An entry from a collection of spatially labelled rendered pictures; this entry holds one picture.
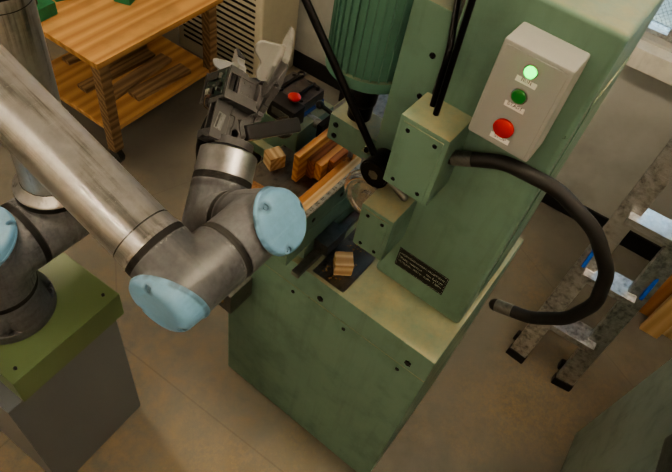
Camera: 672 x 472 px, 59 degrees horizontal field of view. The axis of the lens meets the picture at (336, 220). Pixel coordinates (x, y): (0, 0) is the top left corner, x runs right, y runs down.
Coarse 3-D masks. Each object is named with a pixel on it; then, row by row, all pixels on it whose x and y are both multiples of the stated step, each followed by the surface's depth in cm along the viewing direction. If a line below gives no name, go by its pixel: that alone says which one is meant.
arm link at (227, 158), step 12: (204, 144) 89; (216, 144) 88; (228, 144) 89; (204, 156) 88; (216, 156) 87; (228, 156) 88; (240, 156) 88; (252, 156) 90; (204, 168) 88; (216, 168) 87; (228, 168) 87; (240, 168) 88; (252, 168) 90; (252, 180) 91
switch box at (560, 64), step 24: (528, 24) 79; (504, 48) 77; (528, 48) 76; (552, 48) 76; (576, 48) 77; (504, 72) 79; (552, 72) 75; (576, 72) 74; (504, 96) 81; (528, 96) 79; (552, 96) 77; (480, 120) 86; (528, 120) 81; (552, 120) 82; (504, 144) 86; (528, 144) 83
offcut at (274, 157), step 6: (264, 150) 134; (270, 150) 134; (276, 150) 134; (282, 150) 135; (264, 156) 135; (270, 156) 133; (276, 156) 133; (282, 156) 134; (264, 162) 136; (270, 162) 133; (276, 162) 134; (282, 162) 135; (270, 168) 134; (276, 168) 136
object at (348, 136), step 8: (344, 104) 127; (336, 112) 125; (344, 112) 126; (336, 120) 125; (344, 120) 124; (376, 120) 126; (328, 128) 128; (336, 128) 127; (344, 128) 125; (352, 128) 124; (368, 128) 124; (376, 128) 124; (328, 136) 130; (336, 136) 128; (344, 136) 127; (352, 136) 125; (360, 136) 124; (376, 136) 122; (344, 144) 128; (352, 144) 127; (360, 144) 125; (352, 152) 128
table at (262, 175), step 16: (384, 96) 158; (256, 144) 145; (288, 160) 138; (256, 176) 134; (272, 176) 134; (288, 176) 135; (304, 176) 136; (304, 192) 133; (336, 208) 133; (320, 224) 130; (304, 240) 127; (272, 256) 128; (288, 256) 125
